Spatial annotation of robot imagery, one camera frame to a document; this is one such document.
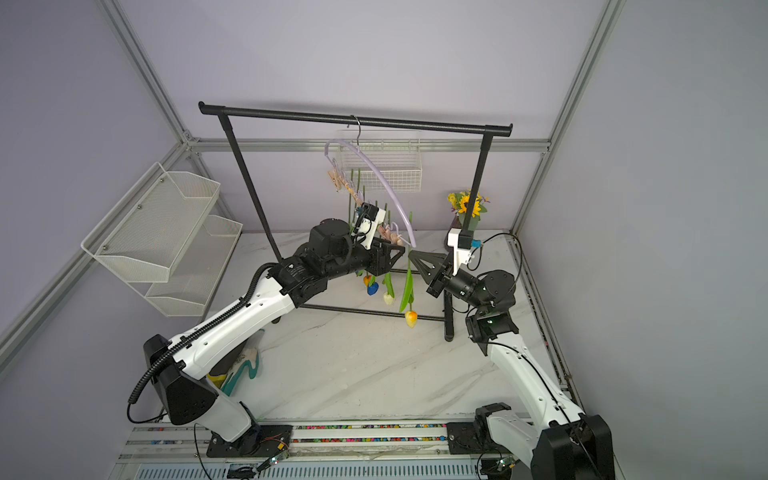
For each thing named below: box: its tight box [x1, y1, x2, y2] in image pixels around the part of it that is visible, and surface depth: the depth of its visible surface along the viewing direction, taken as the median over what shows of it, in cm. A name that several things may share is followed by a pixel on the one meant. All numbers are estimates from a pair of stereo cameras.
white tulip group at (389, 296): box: [382, 272, 395, 305], surface depth 86 cm
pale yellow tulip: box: [400, 212, 418, 328], surface depth 70 cm
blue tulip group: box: [367, 275, 379, 296], surface depth 88 cm
